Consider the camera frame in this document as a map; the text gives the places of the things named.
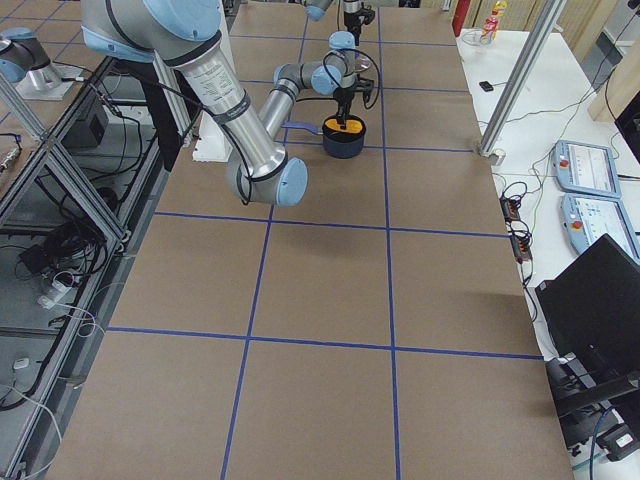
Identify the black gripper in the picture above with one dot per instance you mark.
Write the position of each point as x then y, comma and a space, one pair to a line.
352, 19
343, 95

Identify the yellow plastic corn cob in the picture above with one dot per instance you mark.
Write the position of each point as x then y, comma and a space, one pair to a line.
351, 126

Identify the glass lid blue knob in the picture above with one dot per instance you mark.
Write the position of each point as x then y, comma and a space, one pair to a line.
362, 62

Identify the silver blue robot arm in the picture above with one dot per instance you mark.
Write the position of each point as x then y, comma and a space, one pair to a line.
317, 10
187, 36

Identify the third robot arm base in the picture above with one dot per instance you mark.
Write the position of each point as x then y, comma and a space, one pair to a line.
27, 66

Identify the dark blue saucepan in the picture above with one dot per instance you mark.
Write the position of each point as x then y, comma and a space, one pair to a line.
340, 146

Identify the red yellow drink bottle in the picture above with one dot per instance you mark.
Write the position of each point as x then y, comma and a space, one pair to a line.
491, 24

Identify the small black square device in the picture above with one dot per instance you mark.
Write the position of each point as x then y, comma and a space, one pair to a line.
486, 86

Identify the orange black power strip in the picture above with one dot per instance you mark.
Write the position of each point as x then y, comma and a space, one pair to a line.
519, 233

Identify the upper teach pendant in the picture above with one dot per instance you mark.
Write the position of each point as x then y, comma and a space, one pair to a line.
585, 168

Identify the teach pendant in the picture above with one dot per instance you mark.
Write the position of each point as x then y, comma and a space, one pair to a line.
585, 168
586, 218

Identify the lower teach pendant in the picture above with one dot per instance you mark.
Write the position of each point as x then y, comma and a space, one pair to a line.
586, 218

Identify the black laptop monitor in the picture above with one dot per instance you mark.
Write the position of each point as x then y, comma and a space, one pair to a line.
592, 309

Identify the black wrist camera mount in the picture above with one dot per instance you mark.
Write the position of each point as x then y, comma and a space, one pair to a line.
365, 87
367, 15

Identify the white column pedestal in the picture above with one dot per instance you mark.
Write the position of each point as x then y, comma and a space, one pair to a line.
210, 135

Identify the aluminium frame post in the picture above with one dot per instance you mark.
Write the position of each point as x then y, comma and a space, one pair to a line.
532, 48

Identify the aluminium frame rack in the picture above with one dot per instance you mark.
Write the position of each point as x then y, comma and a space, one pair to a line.
81, 170

